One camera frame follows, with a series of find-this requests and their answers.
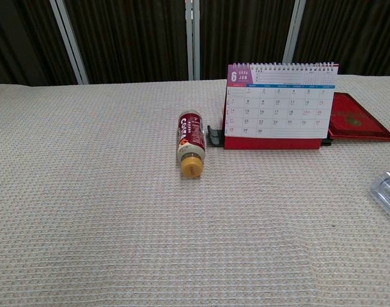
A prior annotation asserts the red spiral desk calendar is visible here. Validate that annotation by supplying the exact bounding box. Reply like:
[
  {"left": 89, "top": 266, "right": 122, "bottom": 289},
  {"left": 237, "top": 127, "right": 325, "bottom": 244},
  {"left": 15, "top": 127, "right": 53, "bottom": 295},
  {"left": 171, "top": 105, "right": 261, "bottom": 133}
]
[{"left": 223, "top": 61, "right": 341, "bottom": 151}]

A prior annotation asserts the Costa coffee bottle yellow cap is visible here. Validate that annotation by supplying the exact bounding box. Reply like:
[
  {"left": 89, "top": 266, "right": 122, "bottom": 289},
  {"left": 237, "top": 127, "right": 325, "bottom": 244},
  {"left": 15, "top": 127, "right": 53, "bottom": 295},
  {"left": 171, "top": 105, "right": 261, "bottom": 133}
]
[{"left": 176, "top": 109, "right": 207, "bottom": 178}]

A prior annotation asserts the beige woven tablecloth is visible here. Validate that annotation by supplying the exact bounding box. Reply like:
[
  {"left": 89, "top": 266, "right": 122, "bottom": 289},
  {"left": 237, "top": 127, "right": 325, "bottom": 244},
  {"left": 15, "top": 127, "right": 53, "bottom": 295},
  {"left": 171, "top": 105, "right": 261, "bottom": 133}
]
[{"left": 0, "top": 74, "right": 390, "bottom": 307}]

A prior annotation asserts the red hardcover certificate folder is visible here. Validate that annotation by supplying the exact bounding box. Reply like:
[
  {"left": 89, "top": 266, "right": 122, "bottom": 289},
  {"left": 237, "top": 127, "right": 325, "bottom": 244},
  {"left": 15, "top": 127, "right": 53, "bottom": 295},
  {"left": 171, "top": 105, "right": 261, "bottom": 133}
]
[{"left": 327, "top": 91, "right": 390, "bottom": 143}]

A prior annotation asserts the clear plastic bottle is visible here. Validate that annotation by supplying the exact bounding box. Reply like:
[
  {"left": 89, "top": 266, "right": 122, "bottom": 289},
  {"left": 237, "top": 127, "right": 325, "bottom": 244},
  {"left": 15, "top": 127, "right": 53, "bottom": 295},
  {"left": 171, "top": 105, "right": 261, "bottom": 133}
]
[{"left": 370, "top": 170, "right": 390, "bottom": 225}]

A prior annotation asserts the black folding screen silver frame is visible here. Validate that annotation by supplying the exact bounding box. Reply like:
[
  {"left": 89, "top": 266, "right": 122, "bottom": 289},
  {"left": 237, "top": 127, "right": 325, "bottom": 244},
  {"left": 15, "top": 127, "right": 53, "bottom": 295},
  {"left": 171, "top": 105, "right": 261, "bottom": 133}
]
[{"left": 0, "top": 0, "right": 390, "bottom": 86}]

